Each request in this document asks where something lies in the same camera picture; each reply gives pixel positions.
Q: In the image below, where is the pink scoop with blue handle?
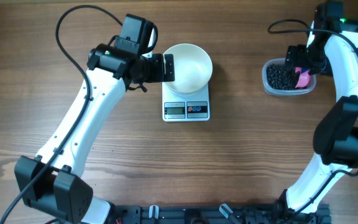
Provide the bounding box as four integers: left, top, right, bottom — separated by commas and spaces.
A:
295, 67, 310, 89

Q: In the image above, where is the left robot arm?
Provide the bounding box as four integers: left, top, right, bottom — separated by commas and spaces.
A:
14, 44, 175, 223

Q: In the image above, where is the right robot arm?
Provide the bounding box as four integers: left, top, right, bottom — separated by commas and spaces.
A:
271, 1, 358, 223

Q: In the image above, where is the white bowl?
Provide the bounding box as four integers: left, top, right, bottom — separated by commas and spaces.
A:
162, 44, 213, 97

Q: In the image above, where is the white digital kitchen scale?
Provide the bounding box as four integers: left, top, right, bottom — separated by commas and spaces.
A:
162, 83, 210, 122

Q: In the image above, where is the black beans pile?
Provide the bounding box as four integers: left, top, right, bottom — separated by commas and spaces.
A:
267, 64, 299, 90

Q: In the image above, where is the clear plastic container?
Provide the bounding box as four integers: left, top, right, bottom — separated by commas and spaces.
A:
262, 58, 316, 96

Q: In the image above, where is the black mounting rail base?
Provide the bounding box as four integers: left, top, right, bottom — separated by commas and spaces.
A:
106, 203, 332, 224

